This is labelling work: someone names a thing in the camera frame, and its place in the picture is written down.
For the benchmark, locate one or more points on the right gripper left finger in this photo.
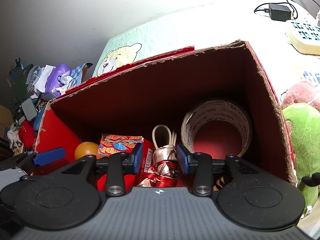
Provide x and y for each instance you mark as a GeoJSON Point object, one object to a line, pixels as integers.
{"type": "Point", "coordinates": [120, 164]}

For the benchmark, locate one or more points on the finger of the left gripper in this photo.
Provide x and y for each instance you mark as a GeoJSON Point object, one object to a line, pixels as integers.
{"type": "Point", "coordinates": [48, 157]}

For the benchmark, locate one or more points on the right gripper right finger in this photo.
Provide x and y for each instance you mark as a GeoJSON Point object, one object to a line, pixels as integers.
{"type": "Point", "coordinates": [200, 165]}

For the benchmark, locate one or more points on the red gift box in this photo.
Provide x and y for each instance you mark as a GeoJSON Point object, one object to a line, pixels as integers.
{"type": "Point", "coordinates": [111, 144]}

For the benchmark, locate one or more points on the brown pine cone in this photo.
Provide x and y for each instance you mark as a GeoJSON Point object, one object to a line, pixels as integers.
{"type": "Point", "coordinates": [220, 183]}

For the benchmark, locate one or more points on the brown gourd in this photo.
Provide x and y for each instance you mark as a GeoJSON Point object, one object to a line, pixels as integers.
{"type": "Point", "coordinates": [86, 148]}

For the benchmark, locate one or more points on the printed tape roll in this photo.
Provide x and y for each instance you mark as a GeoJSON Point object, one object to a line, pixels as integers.
{"type": "Point", "coordinates": [216, 127]}

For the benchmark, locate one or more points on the red plush item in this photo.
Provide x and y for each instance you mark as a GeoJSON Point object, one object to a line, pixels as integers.
{"type": "Point", "coordinates": [27, 134]}

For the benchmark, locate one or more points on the blue glasses case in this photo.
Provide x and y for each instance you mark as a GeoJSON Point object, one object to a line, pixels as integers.
{"type": "Point", "coordinates": [38, 119]}

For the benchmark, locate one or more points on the grey power adapter block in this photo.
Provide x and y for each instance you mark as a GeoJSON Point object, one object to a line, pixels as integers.
{"type": "Point", "coordinates": [29, 109]}

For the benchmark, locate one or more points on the red cardboard box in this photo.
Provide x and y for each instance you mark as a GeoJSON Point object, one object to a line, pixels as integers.
{"type": "Point", "coordinates": [134, 98]}

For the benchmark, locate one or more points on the purple plastic bag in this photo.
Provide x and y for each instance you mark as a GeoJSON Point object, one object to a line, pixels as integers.
{"type": "Point", "coordinates": [54, 80]}

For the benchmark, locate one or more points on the green pouch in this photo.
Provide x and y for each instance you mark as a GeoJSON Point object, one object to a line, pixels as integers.
{"type": "Point", "coordinates": [17, 77]}

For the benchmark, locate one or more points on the green plush toy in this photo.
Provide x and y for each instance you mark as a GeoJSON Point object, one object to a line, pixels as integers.
{"type": "Point", "coordinates": [302, 121]}

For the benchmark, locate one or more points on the pink plush toy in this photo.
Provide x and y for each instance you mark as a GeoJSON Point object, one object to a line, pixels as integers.
{"type": "Point", "coordinates": [302, 92]}

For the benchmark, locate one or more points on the white power strip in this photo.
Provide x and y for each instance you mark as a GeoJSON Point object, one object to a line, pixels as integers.
{"type": "Point", "coordinates": [303, 34]}

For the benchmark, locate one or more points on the black power adapter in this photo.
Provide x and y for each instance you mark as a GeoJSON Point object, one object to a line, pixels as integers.
{"type": "Point", "coordinates": [278, 12]}

